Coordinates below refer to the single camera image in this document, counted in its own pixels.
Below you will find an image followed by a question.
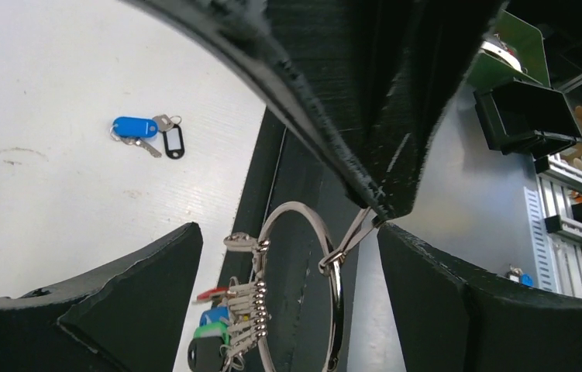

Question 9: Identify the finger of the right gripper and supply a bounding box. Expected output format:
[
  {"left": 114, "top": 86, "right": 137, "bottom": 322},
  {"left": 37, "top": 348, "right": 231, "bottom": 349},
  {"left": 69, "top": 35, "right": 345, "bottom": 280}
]
[{"left": 136, "top": 0, "right": 506, "bottom": 220}]

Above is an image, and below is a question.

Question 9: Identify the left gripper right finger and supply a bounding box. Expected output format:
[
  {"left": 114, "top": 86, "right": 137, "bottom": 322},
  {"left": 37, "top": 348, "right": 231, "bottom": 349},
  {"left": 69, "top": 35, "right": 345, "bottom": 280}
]
[{"left": 377, "top": 223, "right": 582, "bottom": 371}]

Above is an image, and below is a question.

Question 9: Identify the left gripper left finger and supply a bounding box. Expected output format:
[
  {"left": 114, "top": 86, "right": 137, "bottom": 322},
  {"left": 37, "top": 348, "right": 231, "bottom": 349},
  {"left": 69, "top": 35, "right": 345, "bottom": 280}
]
[{"left": 0, "top": 222, "right": 203, "bottom": 371}]

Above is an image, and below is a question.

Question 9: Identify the red key tag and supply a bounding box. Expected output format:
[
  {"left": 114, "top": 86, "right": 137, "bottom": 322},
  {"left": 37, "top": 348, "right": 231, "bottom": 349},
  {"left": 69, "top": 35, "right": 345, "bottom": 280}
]
[{"left": 195, "top": 287, "right": 229, "bottom": 304}]

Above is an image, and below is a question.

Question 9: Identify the blue key tag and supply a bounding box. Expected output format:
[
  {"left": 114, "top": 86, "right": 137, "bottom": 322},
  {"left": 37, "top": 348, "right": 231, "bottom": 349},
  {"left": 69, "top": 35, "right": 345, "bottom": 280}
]
[{"left": 199, "top": 306, "right": 231, "bottom": 326}]

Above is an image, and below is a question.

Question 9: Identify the green key tag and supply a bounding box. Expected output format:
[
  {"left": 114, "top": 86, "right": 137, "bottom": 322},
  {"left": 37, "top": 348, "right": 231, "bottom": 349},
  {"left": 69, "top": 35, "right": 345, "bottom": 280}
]
[{"left": 193, "top": 321, "right": 230, "bottom": 344}]

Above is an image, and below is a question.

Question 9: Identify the large silver keyring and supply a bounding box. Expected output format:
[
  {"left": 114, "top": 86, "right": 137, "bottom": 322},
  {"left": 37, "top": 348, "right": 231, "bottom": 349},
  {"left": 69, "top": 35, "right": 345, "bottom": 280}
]
[{"left": 222, "top": 201, "right": 380, "bottom": 372}]

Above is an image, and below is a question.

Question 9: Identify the loose blue tag key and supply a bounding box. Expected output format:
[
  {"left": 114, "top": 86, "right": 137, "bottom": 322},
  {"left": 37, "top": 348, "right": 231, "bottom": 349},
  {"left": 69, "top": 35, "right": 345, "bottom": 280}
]
[{"left": 109, "top": 116, "right": 162, "bottom": 158}]

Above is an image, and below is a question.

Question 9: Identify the aluminium frame rail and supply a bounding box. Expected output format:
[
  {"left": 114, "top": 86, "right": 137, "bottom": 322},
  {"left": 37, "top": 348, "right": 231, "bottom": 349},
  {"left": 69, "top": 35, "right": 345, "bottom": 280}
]
[{"left": 524, "top": 155, "right": 582, "bottom": 298}]

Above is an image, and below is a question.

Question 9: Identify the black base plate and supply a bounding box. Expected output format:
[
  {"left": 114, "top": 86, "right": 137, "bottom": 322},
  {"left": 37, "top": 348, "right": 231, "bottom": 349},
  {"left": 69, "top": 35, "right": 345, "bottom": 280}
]
[{"left": 232, "top": 111, "right": 359, "bottom": 371}]

